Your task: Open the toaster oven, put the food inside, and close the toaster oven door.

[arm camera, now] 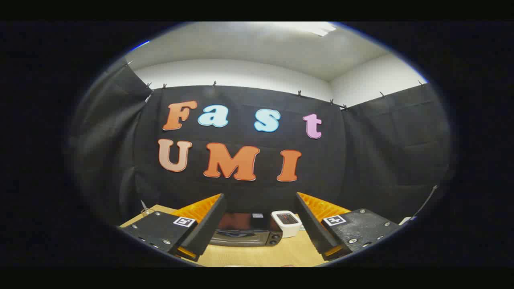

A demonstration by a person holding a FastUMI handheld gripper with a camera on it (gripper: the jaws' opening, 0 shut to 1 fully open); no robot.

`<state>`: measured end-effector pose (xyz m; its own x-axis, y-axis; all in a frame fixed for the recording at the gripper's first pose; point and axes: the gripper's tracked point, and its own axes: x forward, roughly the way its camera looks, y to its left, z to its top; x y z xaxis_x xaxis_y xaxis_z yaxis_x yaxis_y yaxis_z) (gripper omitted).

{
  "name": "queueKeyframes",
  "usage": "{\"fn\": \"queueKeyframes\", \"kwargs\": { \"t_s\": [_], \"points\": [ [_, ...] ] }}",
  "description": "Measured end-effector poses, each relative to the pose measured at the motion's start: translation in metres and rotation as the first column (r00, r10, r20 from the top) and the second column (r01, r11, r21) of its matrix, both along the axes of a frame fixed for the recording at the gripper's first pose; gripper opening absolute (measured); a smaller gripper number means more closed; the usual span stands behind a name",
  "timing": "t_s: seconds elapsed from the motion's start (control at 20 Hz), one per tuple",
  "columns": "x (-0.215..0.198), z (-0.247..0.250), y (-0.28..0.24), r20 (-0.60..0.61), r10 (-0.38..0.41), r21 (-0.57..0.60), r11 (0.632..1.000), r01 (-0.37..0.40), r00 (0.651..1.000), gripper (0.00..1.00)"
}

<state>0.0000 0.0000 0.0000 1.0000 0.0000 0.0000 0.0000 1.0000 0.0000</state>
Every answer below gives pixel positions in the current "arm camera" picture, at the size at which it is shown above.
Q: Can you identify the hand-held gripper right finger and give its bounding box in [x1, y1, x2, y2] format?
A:
[296, 192, 402, 261]

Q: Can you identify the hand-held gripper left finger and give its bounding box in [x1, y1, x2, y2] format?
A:
[120, 193, 226, 262]

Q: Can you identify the black toaster oven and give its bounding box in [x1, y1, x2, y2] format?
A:
[209, 213, 284, 247]

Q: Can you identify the white bread toaster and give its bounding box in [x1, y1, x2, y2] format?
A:
[271, 210, 302, 238]

